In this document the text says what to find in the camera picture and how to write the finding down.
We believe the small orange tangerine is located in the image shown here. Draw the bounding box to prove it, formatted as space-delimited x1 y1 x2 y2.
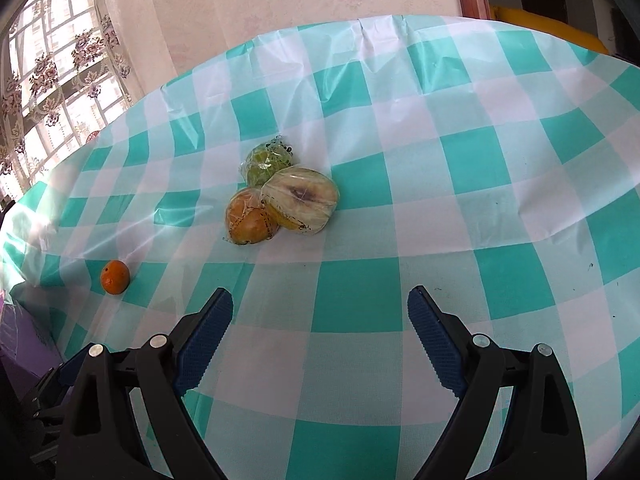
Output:
100 260 130 296

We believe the orange fruit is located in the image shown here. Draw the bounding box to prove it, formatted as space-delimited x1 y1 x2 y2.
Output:
224 188 280 245

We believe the yellow-green pear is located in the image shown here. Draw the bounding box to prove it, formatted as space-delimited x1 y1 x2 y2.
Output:
260 166 340 234

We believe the green fruit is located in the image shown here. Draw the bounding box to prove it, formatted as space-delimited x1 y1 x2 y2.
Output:
240 136 294 186

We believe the purple cardboard box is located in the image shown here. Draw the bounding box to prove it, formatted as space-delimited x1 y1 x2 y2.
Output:
0 292 63 399

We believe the black chair back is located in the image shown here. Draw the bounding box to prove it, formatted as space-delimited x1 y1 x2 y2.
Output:
0 196 15 226

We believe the floral lace curtain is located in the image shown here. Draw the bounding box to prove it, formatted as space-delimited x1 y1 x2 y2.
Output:
1 0 132 200

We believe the teal white checkered tablecloth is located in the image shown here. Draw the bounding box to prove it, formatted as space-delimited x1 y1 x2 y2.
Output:
1 16 639 479

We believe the yellow sofa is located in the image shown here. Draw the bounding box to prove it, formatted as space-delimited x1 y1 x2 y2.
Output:
490 6 610 55

